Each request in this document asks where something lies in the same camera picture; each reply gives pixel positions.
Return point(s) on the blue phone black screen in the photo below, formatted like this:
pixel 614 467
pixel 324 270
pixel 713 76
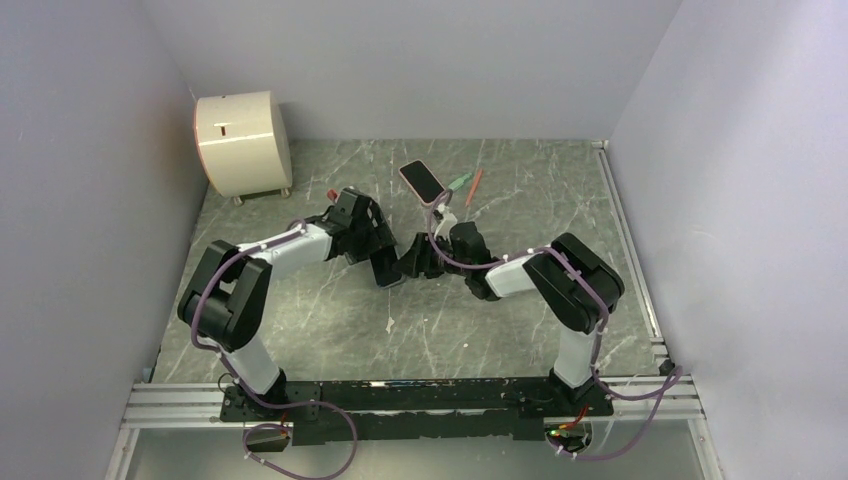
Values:
pixel 386 276

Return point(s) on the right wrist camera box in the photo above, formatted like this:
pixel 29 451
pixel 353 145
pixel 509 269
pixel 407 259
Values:
pixel 445 221

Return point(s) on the phone in pink case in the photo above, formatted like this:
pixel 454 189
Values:
pixel 421 180

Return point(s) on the orange pen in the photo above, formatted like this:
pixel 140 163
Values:
pixel 474 187

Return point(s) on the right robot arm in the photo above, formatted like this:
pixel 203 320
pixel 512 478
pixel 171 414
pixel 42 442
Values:
pixel 577 286

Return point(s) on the aluminium frame rail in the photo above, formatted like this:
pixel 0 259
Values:
pixel 624 422

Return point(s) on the cream round cylinder box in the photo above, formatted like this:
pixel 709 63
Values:
pixel 242 144

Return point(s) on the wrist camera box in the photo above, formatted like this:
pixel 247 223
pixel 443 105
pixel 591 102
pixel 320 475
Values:
pixel 445 221
pixel 343 198

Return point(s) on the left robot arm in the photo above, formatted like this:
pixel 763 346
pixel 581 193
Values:
pixel 224 302

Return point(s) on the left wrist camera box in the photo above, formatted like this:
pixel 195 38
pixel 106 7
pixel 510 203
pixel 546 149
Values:
pixel 343 198

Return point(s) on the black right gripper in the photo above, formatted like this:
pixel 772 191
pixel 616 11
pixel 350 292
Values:
pixel 418 259

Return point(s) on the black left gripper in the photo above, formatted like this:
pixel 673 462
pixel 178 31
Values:
pixel 380 236

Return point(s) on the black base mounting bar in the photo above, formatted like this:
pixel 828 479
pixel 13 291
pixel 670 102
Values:
pixel 522 408

